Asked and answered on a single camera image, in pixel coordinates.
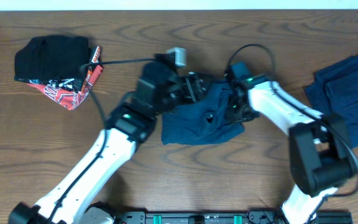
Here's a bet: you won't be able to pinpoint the folded black garment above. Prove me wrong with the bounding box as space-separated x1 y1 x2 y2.
14 35 90 82

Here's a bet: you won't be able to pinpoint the dark blue cloth pile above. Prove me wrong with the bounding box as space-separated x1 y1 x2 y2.
304 55 358 147

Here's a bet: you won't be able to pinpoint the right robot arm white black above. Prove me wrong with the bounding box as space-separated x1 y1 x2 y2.
225 73 358 223

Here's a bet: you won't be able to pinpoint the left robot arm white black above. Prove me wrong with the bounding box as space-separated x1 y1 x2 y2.
8 62 214 223

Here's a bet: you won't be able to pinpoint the dark blue denim shorts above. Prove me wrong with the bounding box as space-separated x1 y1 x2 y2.
161 80 245 145

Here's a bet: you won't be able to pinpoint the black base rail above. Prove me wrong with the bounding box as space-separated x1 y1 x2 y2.
82 202 354 224

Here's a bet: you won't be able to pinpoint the red black printed garment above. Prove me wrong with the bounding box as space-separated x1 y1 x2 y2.
16 45 104 111

